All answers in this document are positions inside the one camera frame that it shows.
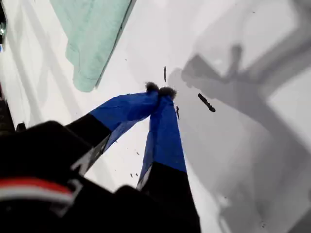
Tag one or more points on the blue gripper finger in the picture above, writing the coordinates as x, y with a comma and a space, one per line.
126, 109
162, 140

